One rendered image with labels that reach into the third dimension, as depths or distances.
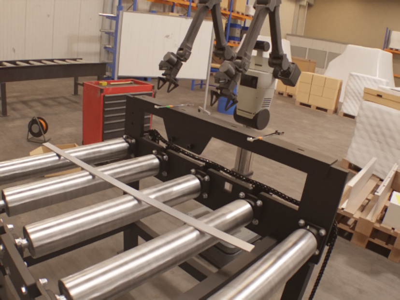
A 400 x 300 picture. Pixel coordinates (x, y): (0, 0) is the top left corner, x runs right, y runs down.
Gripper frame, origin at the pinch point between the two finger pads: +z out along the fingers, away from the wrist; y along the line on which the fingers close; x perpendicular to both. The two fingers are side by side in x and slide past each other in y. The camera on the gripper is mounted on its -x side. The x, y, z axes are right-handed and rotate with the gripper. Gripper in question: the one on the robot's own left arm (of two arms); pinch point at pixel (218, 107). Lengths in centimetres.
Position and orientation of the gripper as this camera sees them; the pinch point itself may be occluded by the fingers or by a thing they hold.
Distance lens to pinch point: 153.9
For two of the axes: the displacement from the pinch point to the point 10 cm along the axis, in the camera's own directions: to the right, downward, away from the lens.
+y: 7.0, 3.1, -6.4
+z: -4.5, 8.9, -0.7
